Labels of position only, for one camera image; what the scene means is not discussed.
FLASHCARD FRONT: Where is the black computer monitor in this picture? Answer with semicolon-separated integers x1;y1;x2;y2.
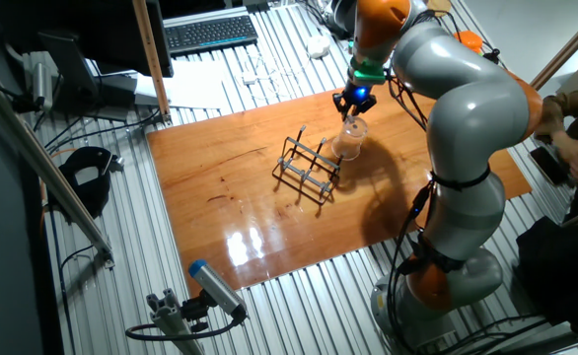
0;0;175;122

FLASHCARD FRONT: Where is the black metal wire cup rack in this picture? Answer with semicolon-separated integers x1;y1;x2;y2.
271;124;348;207

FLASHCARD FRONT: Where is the black bag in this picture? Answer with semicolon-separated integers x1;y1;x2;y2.
515;216;578;341

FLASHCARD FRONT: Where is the black round spool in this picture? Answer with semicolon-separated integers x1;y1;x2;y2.
326;0;357;36

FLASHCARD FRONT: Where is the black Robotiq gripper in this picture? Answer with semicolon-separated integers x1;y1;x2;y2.
332;81;378;123

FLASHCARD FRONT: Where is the silver camera with blue cap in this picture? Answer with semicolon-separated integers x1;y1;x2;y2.
187;259;249;321

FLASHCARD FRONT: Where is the white charger with cable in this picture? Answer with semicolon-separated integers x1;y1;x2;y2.
233;48;320;103

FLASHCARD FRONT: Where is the person right hand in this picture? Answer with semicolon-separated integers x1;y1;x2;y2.
552;130;578;167

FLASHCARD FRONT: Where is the black camera cable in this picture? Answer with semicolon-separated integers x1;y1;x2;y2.
124;315;245;342

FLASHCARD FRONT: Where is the short aluminium profile stub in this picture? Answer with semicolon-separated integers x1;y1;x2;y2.
145;288;205;355

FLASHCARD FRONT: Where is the grey cylindrical device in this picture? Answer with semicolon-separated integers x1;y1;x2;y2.
31;61;55;112

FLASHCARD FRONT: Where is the clear glass cup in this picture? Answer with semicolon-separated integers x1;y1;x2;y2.
330;115;369;162

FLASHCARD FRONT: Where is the green wrist adapter ring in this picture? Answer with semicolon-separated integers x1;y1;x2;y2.
348;57;387;84

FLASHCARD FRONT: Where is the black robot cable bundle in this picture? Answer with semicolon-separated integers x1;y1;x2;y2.
385;73;443;354

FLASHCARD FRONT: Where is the black ring shaped device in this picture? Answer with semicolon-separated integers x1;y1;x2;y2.
57;146;125;218

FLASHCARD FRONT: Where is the black computer keyboard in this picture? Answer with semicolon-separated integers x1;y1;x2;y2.
164;14;259;56

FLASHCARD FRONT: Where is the white rounded plastic device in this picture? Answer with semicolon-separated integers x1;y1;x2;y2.
307;34;331;59

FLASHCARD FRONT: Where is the person right forearm brown sleeve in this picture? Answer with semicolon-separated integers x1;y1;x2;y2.
535;88;578;139

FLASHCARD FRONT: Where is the tan round object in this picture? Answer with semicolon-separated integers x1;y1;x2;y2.
425;0;453;16

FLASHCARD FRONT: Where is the orange green toy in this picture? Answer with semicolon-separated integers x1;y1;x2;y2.
454;30;484;53

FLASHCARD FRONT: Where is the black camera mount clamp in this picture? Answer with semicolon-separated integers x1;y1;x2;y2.
180;290;216;334

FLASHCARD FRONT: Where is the black smartphone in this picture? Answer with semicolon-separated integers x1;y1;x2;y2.
529;146;569;186

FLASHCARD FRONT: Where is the long aluminium profile rail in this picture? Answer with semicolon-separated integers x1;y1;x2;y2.
0;68;116;270

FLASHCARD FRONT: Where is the white paper sheet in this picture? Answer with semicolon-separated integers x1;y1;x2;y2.
133;58;231;110

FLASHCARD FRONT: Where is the glossy orange wooden board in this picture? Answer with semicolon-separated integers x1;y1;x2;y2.
145;86;533;297

